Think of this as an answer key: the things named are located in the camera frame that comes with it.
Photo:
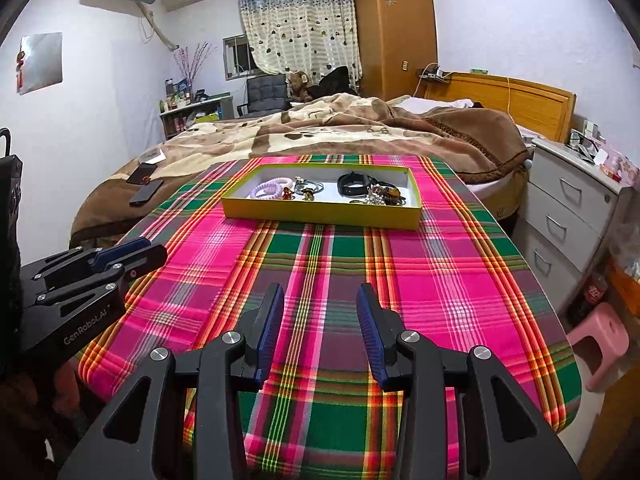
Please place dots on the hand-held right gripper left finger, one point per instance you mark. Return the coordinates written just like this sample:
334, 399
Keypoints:
267, 330

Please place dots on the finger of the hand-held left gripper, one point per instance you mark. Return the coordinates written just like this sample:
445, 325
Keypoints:
120, 251
145, 260

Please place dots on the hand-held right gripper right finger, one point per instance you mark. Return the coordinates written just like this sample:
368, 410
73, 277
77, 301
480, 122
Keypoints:
372, 340

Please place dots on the yellow cardboard box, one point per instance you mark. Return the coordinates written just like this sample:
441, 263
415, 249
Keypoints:
320, 215

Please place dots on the black wristband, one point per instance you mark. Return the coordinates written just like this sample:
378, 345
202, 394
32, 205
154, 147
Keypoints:
350, 191

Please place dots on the silver bangle with charm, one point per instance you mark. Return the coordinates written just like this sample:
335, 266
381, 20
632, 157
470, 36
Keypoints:
300, 181

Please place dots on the person's left hand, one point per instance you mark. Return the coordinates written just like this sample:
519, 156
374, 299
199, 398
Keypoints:
65, 391

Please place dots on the black phone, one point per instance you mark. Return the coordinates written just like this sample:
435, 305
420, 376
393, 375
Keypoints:
147, 192

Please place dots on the pink green plaid tablecloth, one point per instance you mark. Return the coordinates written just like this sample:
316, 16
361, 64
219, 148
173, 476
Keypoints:
425, 285

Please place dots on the phone with red charm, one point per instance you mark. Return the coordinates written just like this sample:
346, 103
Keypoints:
140, 174

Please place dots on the white paper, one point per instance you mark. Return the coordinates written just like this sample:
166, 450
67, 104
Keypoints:
154, 156

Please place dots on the white shelf with bottles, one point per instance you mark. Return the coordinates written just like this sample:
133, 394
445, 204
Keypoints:
180, 120

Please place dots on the brown paw print blanket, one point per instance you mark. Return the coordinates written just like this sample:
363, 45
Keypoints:
250, 135

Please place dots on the purple flower branches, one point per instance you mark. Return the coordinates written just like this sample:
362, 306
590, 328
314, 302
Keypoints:
192, 62

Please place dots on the black chair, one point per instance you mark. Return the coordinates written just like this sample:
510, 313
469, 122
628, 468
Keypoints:
265, 92

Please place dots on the window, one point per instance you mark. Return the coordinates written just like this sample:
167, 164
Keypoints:
237, 57

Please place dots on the air conditioner pipe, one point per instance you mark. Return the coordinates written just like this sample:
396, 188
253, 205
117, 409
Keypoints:
157, 27

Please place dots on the red label soda bottle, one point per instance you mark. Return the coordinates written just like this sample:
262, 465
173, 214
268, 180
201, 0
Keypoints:
595, 292

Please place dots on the pink plastic stool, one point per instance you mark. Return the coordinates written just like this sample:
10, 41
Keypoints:
600, 330

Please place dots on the brown teddy bear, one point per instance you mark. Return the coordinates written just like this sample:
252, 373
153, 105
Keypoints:
299, 87

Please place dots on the white nightstand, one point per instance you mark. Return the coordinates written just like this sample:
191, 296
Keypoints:
565, 210

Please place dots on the white pillow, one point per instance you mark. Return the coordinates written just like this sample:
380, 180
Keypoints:
435, 105

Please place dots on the black clothing pile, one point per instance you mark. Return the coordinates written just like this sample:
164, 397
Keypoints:
335, 82

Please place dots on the power strip with chargers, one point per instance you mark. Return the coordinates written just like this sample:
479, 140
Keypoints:
435, 75

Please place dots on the heart pattern curtain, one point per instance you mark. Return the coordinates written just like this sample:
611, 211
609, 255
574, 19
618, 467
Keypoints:
295, 30

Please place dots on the black eyeglasses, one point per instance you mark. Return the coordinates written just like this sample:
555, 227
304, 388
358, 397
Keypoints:
581, 149

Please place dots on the wooden bed headboard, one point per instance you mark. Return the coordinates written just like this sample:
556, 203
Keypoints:
535, 105

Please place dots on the green flat box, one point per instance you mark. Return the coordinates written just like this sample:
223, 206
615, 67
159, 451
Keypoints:
479, 70

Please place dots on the white card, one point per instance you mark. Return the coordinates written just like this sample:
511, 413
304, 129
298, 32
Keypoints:
600, 155

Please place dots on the pink box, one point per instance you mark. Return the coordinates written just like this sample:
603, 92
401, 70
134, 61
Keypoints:
620, 167

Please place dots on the green white box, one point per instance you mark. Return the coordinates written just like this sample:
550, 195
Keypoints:
591, 128

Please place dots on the wooden wardrobe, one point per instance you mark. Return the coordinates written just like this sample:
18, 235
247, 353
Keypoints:
395, 25

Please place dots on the silver wall poster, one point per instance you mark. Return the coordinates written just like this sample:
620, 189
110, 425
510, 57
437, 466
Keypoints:
42, 62

